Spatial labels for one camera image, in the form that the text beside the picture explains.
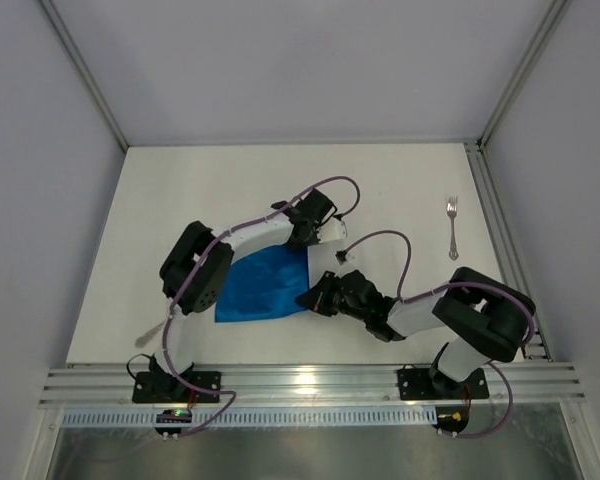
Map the blue cloth napkin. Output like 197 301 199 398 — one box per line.
214 245 309 323

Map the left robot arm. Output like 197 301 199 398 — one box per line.
159 188 347 327

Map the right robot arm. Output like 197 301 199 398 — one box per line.
295 267 536 399

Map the silver fork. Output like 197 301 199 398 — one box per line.
446 196 459 261

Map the right controller board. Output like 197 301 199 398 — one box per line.
433 406 470 437

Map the controller board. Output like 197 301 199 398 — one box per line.
153 408 192 438
433 406 470 437

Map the silver table knife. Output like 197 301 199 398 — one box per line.
134 321 165 349

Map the left controller board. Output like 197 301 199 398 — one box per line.
153 408 192 438

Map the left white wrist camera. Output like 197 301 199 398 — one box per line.
316 217 347 244

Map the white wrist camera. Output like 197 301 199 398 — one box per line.
316 217 347 244
335 249 355 265

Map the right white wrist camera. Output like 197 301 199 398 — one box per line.
335 249 355 265

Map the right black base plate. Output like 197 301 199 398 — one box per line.
396 366 490 400

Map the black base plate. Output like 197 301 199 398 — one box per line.
396 366 490 400
132 370 222 404

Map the slotted grey cable duct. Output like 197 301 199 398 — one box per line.
61 405 436 429

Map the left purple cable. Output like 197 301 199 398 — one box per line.
161 175 362 435

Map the purple cable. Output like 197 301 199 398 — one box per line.
336 229 537 439
161 175 362 435

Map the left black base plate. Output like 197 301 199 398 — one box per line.
132 370 222 404

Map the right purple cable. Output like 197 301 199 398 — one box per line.
336 229 537 439

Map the right side aluminium rail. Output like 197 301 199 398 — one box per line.
462 140 552 361

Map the aluminium rail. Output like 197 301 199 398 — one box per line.
39 362 585 408
462 140 552 361

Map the aluminium front rail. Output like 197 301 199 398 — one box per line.
39 362 585 408

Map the right aluminium frame post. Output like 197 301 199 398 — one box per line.
477 0 572 149

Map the aluminium frame post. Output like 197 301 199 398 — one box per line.
477 0 572 149
36 0 130 153

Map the left aluminium frame post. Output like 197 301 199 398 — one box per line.
36 0 130 153

